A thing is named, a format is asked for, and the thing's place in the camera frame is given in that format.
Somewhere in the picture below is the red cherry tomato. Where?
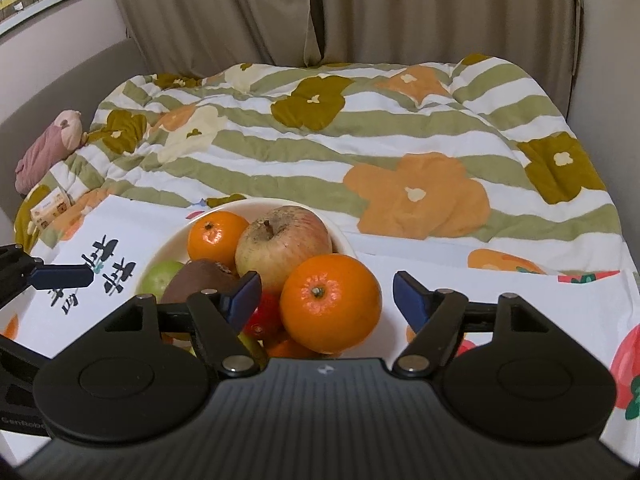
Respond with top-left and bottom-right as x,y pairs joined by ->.
243,291 -> 286,341

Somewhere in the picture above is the white fruit printed cloth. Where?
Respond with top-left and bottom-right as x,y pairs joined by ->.
0,195 -> 640,466

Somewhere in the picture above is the brown kiwi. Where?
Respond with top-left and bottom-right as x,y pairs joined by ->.
160,258 -> 241,306

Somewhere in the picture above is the yellow red apple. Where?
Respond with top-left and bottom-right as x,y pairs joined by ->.
235,205 -> 333,296

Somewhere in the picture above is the cream printed bowl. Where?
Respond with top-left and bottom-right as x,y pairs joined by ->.
131,197 -> 357,303

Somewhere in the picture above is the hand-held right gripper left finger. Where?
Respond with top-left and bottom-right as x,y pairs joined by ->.
104,270 -> 263,378

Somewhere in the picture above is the large green apple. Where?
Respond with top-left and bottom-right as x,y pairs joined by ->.
237,332 -> 268,361

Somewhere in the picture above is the large orange mandarin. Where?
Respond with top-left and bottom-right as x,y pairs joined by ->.
279,254 -> 383,355

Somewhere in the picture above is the small green apple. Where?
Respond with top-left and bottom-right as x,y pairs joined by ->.
137,260 -> 187,302

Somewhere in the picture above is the small dark orange mandarin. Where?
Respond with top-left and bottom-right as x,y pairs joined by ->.
262,332 -> 321,359

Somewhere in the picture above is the grey sofa backrest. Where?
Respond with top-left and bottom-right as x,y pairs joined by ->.
0,40 -> 151,241

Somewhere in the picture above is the small printed carton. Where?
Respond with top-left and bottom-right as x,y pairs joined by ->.
30,186 -> 75,233

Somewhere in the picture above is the pink plush toy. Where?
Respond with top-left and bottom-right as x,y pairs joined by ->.
15,111 -> 90,196

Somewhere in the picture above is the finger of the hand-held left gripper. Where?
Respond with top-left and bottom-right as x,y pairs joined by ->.
0,244 -> 96,311

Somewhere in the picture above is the floral striped quilt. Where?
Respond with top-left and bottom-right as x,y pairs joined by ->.
14,52 -> 626,273

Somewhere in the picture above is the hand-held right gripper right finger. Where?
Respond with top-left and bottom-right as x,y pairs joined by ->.
392,270 -> 550,373

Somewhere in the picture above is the beige curtain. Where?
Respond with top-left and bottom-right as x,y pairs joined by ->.
102,0 -> 586,116

